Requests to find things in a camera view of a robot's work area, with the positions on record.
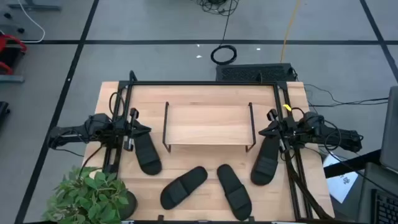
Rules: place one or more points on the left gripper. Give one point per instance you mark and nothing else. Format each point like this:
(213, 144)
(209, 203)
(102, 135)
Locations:
(126, 129)

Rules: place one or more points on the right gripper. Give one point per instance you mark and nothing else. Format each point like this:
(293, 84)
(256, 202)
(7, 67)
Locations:
(286, 130)

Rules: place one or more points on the black slide sandal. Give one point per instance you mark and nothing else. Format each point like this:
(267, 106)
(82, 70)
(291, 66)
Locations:
(264, 165)
(147, 155)
(183, 187)
(234, 193)

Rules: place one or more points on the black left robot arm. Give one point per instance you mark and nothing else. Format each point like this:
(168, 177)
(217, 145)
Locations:
(71, 132)

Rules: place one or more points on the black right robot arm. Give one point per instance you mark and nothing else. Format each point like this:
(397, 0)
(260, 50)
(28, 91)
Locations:
(335, 137)

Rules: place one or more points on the wooden shelf with black legs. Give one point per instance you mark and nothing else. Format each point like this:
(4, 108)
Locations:
(208, 124)

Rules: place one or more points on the yellow tag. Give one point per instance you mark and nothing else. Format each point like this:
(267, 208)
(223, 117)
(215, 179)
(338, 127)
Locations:
(286, 107)

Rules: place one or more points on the black perforated computer case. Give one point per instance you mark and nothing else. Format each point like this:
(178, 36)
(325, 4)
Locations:
(248, 73)

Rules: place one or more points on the dark plant pot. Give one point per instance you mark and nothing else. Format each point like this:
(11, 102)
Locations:
(130, 205)

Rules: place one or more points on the green leafy plant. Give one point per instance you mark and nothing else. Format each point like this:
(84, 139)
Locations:
(90, 199)

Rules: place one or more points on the black desk bar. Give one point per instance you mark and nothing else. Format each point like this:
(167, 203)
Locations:
(351, 164)

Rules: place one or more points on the white paper sheet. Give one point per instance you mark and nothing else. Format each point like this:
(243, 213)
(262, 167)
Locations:
(340, 183)

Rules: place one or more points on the grey laptop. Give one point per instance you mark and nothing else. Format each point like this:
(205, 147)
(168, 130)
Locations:
(391, 133)

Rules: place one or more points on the black caster wheel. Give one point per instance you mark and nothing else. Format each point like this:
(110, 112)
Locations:
(7, 15)
(20, 30)

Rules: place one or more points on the grey stand foot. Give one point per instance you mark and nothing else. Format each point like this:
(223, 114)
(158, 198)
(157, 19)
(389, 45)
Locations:
(34, 5)

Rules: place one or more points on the black metal rig frame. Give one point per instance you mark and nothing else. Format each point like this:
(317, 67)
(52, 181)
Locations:
(202, 83)

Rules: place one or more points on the grey metal base plate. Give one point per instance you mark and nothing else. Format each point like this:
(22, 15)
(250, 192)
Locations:
(11, 78)

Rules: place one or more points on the red metal cart frame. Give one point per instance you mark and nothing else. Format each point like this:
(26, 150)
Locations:
(12, 39)

